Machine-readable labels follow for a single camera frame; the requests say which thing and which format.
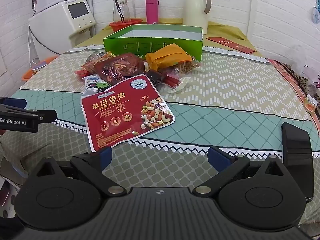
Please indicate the glass carafe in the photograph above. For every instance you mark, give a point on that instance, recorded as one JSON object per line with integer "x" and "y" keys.
{"x": 125, "y": 8}

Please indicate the cream thermos jug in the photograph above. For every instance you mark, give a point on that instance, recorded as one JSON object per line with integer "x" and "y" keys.
{"x": 196, "y": 12}

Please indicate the pink thermos bottle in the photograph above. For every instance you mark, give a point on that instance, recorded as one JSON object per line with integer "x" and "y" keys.
{"x": 152, "y": 10}

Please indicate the red sausage sticks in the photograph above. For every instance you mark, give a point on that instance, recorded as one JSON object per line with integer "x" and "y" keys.
{"x": 171, "y": 78}

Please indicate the orange tray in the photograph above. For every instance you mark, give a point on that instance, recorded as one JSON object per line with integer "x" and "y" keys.
{"x": 37, "y": 67}

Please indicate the white water dispenser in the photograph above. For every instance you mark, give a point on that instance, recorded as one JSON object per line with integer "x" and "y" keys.
{"x": 57, "y": 25}

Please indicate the red envelope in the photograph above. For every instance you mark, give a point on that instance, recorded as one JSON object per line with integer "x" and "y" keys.
{"x": 230, "y": 44}

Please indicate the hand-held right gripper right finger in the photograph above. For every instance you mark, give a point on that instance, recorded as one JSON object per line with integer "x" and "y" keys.
{"x": 216, "y": 158}

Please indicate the red nut packet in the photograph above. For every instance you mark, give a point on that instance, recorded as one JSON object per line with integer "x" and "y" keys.
{"x": 117, "y": 115}

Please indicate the leopard print cloth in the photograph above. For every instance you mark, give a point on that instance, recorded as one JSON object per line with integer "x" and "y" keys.
{"x": 292, "y": 77}

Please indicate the dark red jerky packet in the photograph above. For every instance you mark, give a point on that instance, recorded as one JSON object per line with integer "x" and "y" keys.
{"x": 120, "y": 66}

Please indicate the orange snack bag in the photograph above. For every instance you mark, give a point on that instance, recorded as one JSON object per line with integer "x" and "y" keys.
{"x": 167, "y": 56}

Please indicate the small orange packet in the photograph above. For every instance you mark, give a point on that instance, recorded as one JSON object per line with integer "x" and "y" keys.
{"x": 310, "y": 103}

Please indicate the large blue decorative plate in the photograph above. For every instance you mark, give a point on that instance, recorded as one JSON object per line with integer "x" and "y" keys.
{"x": 317, "y": 12}

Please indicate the green cardboard box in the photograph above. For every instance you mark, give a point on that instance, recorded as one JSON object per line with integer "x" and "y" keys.
{"x": 155, "y": 43}

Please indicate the black stirrer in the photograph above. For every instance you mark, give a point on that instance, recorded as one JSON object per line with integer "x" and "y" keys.
{"x": 118, "y": 6}

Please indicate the black phone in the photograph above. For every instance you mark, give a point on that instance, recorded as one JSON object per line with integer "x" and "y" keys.
{"x": 297, "y": 155}

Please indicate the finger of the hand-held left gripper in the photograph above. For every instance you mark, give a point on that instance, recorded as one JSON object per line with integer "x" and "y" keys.
{"x": 13, "y": 102}
{"x": 47, "y": 116}

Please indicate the clear plastic bag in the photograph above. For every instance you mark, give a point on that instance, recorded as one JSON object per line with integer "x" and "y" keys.
{"x": 312, "y": 77}

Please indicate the small white snack packet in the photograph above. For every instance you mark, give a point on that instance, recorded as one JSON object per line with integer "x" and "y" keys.
{"x": 178, "y": 86}

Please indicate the red plastic basket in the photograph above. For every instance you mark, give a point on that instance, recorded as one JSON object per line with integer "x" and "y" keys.
{"x": 125, "y": 25}

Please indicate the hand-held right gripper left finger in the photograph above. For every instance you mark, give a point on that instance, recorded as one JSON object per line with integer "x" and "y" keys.
{"x": 105, "y": 156}

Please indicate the white hiker print snack packet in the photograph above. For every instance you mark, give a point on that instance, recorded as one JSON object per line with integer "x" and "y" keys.
{"x": 96, "y": 85}

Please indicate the orange clear wrapped snack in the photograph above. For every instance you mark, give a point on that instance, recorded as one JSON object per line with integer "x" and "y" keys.
{"x": 98, "y": 57}

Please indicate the patterned tablecloth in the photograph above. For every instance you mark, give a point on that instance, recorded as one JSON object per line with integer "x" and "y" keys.
{"x": 225, "y": 85}

